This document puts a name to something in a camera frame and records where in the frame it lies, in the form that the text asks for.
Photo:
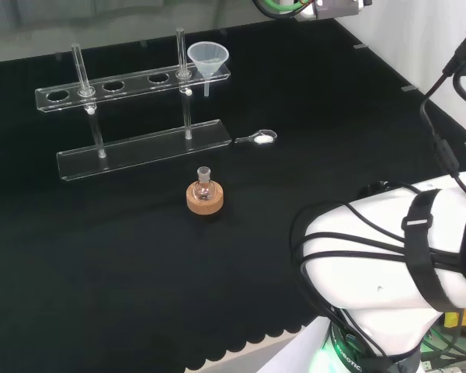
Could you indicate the small glass round-bottom flask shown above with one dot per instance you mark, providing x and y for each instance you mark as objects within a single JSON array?
[{"x": 203, "y": 188}]

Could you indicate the grey box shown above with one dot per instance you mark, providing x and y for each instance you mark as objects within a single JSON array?
[{"x": 336, "y": 7}]

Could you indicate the translucent plastic funnel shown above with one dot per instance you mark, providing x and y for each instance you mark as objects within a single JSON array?
[{"x": 207, "y": 61}]

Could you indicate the clear plastic funnel stand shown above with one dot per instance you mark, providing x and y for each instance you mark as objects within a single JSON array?
[{"x": 140, "y": 112}]

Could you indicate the black cloth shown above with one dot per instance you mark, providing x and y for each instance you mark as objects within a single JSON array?
[{"x": 178, "y": 217}]

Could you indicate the glass weighing funnel with powder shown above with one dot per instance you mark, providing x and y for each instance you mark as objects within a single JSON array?
[{"x": 261, "y": 137}]

